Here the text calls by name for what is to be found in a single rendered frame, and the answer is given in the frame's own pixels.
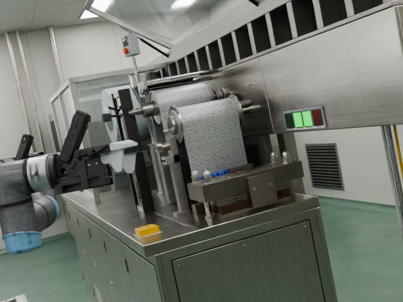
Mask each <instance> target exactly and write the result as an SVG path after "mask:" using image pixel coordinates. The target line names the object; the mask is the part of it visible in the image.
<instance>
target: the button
mask: <svg viewBox="0 0 403 302"><path fill-rule="evenodd" d="M135 231H136V235H138V236H139V237H143V236H146V235H150V234H154V233H156V232H159V231H160V229H159V226H158V225H155V224H150V225H146V226H141V227H139V228H135Z"/></svg>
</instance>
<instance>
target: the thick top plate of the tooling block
mask: <svg viewBox="0 0 403 302"><path fill-rule="evenodd" d="M282 163H283V161H280V162H277V163H274V164H271V163H268V164H263V165H259V166H256V167H253V168H250V169H247V170H243V171H238V172H235V173H227V174H223V175H220V176H215V177H213V181H214V182H213V183H208V184H204V180H201V182H198V183H187V187H188V192H189V196H190V199H191V200H195V201H199V202H203V203H208V202H211V201H215V200H219V199H222V198H226V197H230V196H234V195H237V194H242V193H244V192H248V188H247V184H246V178H247V177H251V176H255V175H258V174H263V173H267V172H273V178H274V181H275V184H278V183H282V182H286V181H289V180H294V179H298V178H301V177H304V172H303V166H302V161H292V162H291V163H288V164H282Z"/></svg>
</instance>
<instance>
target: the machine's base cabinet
mask: <svg viewBox="0 0 403 302"><path fill-rule="evenodd" d="M67 206H68V211H69V212H68V214H69V217H70V219H71V224H72V227H73V233H74V238H75V241H76V246H77V251H78V254H79V260H80V265H81V268H82V276H83V280H84V281H85V286H86V291H87V293H88V295H89V297H90V298H91V300H92V302H338V299H337V296H336V289H335V284H334V280H333V274H332V268H331V264H330V258H329V252H328V248H327V242H326V236H325V233H324V226H323V220H322V217H321V211H320V207H317V208H314V209H310V210H306V211H304V212H300V213H296V214H293V215H290V216H286V217H283V218H279V219H275V220H273V221H269V222H265V223H263V224H259V225H255V226H251V227H249V228H245V229H241V230H239V231H235V232H231V233H228V234H224V235H221V236H218V237H214V238H210V239H208V240H204V241H200V242H198V243H194V244H190V245H187V246H184V247H180V248H177V249H173V250H170V251H166V252H163V253H159V254H156V255H152V256H149V257H145V256H143V255H142V254H140V253H139V252H138V251H136V250H135V249H133V248H132V247H131V246H129V245H127V244H126V243H125V242H123V241H122V240H121V239H119V238H118V237H117V236H115V235H114V234H112V233H111V232H109V231H108V230H106V229H105V228H104V227H102V226H101V225H100V224H98V223H96V222H95V221H94V220H92V219H91V218H90V217H88V216H87V215H85V214H84V213H83V212H81V211H80V210H78V209H77V208H75V207H74V206H73V205H71V204H70V203H69V202H67Z"/></svg>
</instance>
